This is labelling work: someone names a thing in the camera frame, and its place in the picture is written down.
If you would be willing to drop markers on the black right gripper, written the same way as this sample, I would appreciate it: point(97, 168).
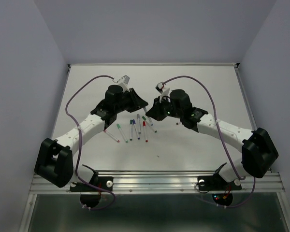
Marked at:
point(155, 111)

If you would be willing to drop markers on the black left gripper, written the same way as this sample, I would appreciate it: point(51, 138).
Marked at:
point(137, 102)

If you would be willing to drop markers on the light blue cap marker pen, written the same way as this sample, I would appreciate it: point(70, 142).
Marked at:
point(148, 118)

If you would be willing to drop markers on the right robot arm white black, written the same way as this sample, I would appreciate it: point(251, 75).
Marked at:
point(256, 146)

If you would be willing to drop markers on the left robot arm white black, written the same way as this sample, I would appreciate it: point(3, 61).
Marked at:
point(55, 158)

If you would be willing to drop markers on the grey cap marker pen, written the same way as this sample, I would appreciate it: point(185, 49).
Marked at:
point(139, 123)

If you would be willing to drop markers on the red cap marker pen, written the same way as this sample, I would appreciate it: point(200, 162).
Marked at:
point(145, 131)

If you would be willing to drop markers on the dark green cap marker pen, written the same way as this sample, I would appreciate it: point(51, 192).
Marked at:
point(131, 129)

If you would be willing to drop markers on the light green cap marker pen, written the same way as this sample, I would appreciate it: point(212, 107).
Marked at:
point(122, 133)

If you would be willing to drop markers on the pink cap marker pen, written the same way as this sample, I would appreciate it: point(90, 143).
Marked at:
point(112, 136)

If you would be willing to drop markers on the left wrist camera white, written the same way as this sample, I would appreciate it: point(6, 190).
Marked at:
point(123, 82)

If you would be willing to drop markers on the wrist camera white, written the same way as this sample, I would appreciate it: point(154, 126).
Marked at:
point(123, 82)
point(163, 90)

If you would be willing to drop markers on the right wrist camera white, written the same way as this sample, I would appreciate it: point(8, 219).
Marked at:
point(163, 90)

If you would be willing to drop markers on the aluminium rail frame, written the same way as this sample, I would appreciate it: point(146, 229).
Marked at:
point(163, 182)

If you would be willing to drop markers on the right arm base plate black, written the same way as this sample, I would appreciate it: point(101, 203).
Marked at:
point(221, 190)

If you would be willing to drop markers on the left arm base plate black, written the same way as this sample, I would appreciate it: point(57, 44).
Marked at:
point(96, 195)

